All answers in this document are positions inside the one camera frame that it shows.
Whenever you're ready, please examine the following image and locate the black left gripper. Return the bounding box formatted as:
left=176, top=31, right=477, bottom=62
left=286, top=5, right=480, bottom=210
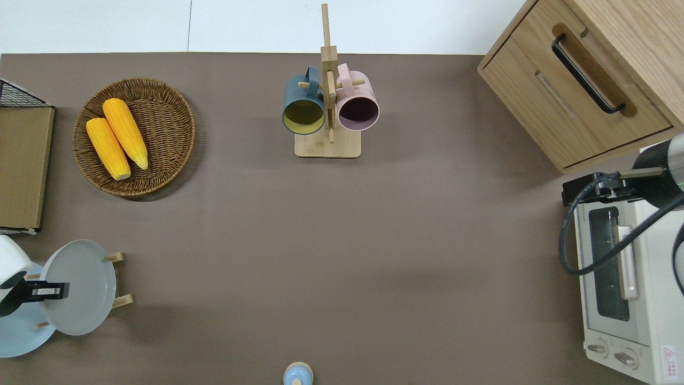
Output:
left=0, top=278, right=70, bottom=317

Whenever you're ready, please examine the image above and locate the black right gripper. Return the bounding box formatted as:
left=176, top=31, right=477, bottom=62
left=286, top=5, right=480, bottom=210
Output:
left=561, top=172, right=642, bottom=206

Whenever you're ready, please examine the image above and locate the gray plate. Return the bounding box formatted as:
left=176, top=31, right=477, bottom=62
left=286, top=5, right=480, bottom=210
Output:
left=40, top=239, right=117, bottom=336

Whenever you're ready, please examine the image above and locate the wooden plate rack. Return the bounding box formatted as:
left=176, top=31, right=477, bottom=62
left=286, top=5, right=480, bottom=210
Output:
left=24, top=252, right=133, bottom=328

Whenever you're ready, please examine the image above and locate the light blue plate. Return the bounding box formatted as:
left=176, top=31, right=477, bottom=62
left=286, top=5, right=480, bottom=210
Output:
left=0, top=262, right=57, bottom=358

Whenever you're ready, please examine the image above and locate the white toaster oven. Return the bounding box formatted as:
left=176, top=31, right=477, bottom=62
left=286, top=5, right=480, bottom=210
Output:
left=573, top=199, right=684, bottom=384

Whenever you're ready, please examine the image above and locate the wooden cabinet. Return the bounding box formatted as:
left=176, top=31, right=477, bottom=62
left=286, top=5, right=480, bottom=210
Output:
left=477, top=0, right=684, bottom=174

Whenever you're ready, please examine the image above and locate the yellow corn cob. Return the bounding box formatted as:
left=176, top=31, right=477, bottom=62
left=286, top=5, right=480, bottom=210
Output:
left=103, top=98, right=149, bottom=171
left=86, top=118, right=131, bottom=181

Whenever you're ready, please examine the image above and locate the brown wicker basket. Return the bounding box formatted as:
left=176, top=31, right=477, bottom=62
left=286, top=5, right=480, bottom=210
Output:
left=73, top=78, right=196, bottom=197

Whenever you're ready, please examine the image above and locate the brown table mat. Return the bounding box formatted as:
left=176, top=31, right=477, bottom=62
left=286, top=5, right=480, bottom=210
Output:
left=0, top=52, right=684, bottom=385

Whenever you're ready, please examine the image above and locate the blue service bell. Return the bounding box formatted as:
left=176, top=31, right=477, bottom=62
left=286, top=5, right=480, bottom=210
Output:
left=283, top=362, right=314, bottom=385

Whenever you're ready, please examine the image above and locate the pink mug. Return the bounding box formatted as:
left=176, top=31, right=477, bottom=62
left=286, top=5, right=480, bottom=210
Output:
left=336, top=63, right=380, bottom=132

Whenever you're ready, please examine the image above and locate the wooden mug tree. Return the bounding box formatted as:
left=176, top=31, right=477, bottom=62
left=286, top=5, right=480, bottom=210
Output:
left=294, top=3, right=362, bottom=158

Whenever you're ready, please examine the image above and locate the dark blue mug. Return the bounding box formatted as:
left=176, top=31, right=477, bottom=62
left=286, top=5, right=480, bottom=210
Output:
left=282, top=66, right=326, bottom=135

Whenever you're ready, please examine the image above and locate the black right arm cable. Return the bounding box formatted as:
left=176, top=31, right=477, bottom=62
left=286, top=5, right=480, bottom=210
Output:
left=558, top=175, right=684, bottom=297

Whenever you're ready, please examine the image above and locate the black cabinet handle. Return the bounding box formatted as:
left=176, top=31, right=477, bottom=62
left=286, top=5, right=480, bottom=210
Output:
left=551, top=34, right=626, bottom=114

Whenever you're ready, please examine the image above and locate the wire shelf with wooden boards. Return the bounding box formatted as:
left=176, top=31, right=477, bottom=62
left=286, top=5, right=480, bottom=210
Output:
left=0, top=79, right=55, bottom=235

